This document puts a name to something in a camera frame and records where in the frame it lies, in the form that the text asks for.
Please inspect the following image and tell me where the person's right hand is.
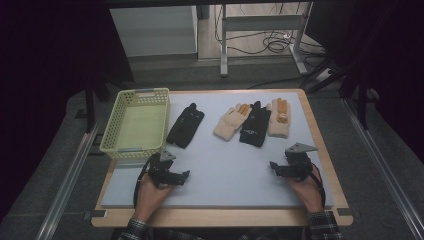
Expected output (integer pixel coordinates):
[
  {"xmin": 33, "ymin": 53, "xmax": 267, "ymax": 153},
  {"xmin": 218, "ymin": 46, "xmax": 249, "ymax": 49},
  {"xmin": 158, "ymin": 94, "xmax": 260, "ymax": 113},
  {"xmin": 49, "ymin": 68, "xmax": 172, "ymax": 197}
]
[{"xmin": 285, "ymin": 165, "xmax": 325, "ymax": 214}]

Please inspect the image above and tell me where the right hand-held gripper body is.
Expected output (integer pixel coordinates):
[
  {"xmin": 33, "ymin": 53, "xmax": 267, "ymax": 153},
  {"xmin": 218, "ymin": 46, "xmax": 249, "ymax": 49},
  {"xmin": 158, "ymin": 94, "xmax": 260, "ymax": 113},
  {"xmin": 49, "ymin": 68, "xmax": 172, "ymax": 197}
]
[{"xmin": 277, "ymin": 142, "xmax": 319, "ymax": 182}]

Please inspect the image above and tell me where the person's left hand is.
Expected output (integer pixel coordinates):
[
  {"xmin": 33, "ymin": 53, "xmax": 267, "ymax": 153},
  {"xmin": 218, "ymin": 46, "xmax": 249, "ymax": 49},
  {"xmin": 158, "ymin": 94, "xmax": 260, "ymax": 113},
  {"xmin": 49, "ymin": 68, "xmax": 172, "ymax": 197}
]
[{"xmin": 133, "ymin": 173, "xmax": 175, "ymax": 222}]

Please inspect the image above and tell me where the white power strip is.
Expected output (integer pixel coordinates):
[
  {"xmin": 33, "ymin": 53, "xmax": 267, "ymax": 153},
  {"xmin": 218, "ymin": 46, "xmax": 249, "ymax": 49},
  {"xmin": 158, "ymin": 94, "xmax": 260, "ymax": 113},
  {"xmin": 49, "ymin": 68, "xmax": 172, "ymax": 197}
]
[{"xmin": 315, "ymin": 67, "xmax": 334, "ymax": 84}]

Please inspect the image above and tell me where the black metal stand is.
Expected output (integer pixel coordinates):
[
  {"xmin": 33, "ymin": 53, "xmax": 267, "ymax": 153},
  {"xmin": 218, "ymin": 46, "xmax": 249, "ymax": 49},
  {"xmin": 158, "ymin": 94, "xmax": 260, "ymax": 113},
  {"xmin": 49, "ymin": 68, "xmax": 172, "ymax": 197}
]
[{"xmin": 83, "ymin": 77, "xmax": 113, "ymax": 134}]

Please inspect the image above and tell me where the dark curtain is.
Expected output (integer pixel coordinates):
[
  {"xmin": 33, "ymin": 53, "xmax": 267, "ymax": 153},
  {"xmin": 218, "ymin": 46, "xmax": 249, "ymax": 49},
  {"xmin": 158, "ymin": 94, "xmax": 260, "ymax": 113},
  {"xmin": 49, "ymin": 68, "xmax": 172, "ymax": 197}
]
[
  {"xmin": 305, "ymin": 0, "xmax": 424, "ymax": 164},
  {"xmin": 0, "ymin": 0, "xmax": 135, "ymax": 221}
]

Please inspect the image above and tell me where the black and red cable of right gripper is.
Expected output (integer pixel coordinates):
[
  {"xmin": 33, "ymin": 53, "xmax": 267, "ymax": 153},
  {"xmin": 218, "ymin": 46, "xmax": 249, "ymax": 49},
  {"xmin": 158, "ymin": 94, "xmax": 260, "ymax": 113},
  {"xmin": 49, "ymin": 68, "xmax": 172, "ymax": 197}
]
[{"xmin": 310, "ymin": 163, "xmax": 327, "ymax": 208}]

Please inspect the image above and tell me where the cream glove with orange fingers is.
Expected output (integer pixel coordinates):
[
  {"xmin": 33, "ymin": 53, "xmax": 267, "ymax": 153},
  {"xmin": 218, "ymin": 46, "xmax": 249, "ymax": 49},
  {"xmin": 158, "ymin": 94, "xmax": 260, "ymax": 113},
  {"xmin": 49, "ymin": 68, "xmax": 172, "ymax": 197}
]
[
  {"xmin": 266, "ymin": 97, "xmax": 292, "ymax": 139},
  {"xmin": 213, "ymin": 103, "xmax": 253, "ymax": 142}
]

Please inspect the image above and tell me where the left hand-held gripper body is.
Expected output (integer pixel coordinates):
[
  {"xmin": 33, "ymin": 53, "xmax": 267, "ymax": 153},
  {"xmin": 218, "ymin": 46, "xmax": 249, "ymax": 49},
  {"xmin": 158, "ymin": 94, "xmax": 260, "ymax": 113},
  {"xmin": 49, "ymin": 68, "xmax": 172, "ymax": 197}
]
[{"xmin": 146, "ymin": 149, "xmax": 184, "ymax": 188}]

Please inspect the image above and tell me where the white cabinet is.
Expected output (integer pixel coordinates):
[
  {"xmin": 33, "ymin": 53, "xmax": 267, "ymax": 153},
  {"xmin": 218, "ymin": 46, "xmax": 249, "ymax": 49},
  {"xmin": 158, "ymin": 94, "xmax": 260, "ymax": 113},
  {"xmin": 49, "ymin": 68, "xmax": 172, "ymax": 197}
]
[{"xmin": 109, "ymin": 5, "xmax": 199, "ymax": 58}]

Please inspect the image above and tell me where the grey metal desk frame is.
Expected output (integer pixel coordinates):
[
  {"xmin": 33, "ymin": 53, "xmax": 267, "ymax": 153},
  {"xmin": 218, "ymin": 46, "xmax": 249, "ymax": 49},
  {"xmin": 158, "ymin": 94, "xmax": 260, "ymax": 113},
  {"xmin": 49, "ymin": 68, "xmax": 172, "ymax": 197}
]
[{"xmin": 219, "ymin": 2, "xmax": 314, "ymax": 78}]

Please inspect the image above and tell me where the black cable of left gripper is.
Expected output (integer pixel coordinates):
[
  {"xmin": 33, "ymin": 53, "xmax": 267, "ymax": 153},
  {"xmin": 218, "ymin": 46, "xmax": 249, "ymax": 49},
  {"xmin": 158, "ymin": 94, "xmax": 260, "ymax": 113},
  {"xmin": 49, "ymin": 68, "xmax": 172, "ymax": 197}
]
[{"xmin": 132, "ymin": 159, "xmax": 153, "ymax": 210}]

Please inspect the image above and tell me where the black knit glove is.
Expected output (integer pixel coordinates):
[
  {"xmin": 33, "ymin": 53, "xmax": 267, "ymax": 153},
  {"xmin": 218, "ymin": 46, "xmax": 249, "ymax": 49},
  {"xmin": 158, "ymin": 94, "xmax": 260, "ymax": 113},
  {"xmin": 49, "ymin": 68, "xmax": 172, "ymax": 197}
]
[
  {"xmin": 165, "ymin": 102, "xmax": 206, "ymax": 150},
  {"xmin": 238, "ymin": 100, "xmax": 272, "ymax": 148}
]

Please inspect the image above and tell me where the yellow-green plastic basket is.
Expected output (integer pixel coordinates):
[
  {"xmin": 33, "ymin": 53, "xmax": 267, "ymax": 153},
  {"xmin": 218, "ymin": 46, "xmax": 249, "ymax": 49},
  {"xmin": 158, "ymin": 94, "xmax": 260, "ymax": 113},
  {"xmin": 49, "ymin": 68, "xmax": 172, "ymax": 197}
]
[{"xmin": 99, "ymin": 87, "xmax": 171, "ymax": 160}]

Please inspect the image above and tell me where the tangle of black floor cables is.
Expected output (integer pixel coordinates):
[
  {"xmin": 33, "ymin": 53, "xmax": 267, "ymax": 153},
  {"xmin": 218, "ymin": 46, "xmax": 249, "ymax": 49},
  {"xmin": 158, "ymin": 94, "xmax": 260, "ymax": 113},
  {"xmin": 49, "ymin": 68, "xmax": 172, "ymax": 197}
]
[{"xmin": 214, "ymin": 3, "xmax": 327, "ymax": 68}]

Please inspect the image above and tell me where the aluminium rail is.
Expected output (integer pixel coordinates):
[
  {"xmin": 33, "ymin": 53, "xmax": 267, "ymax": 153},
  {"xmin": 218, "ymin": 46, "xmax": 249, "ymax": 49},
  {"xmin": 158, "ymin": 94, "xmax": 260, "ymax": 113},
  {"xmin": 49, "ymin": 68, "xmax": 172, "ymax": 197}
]
[
  {"xmin": 35, "ymin": 120, "xmax": 102, "ymax": 240},
  {"xmin": 342, "ymin": 98, "xmax": 424, "ymax": 240}
]

